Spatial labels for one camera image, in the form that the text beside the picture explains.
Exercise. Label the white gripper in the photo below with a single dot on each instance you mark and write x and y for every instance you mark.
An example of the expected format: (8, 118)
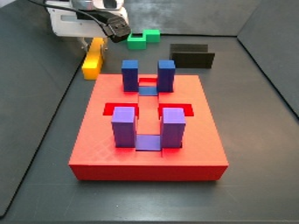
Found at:
(89, 19)

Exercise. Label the long yellow block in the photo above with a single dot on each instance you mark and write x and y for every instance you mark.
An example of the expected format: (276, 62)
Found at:
(92, 63)

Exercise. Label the black angular block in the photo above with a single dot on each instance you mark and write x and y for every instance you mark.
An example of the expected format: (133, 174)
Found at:
(191, 56)

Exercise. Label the dark blue U block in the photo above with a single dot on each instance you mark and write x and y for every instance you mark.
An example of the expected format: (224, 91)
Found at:
(163, 80)

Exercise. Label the purple U block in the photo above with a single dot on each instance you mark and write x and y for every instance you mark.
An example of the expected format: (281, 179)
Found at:
(169, 137)

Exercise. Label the green zigzag block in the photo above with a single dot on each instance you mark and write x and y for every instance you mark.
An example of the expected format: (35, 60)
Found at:
(137, 42)

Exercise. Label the red slotted board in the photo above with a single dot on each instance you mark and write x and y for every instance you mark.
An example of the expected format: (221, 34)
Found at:
(97, 160)

